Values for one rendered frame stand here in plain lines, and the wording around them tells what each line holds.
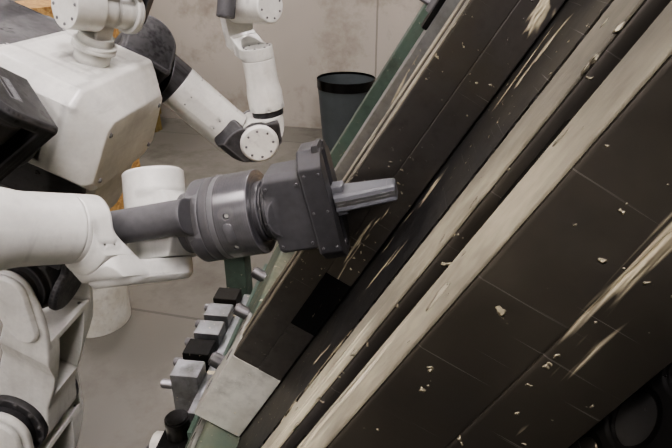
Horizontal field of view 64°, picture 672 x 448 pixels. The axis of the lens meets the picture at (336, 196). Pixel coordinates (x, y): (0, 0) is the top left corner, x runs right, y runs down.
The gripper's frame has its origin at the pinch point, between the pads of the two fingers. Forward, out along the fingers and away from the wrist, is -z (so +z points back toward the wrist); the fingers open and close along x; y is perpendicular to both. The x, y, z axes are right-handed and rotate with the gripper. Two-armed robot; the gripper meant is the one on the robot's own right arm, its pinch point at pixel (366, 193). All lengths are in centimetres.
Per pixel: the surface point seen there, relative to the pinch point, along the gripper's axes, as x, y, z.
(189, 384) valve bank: -43, 25, 45
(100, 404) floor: -101, 85, 126
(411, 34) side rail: 3, 78, -5
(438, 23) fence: 8, 54, -11
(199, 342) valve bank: -41, 35, 46
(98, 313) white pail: -85, 121, 141
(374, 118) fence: -7, 54, 4
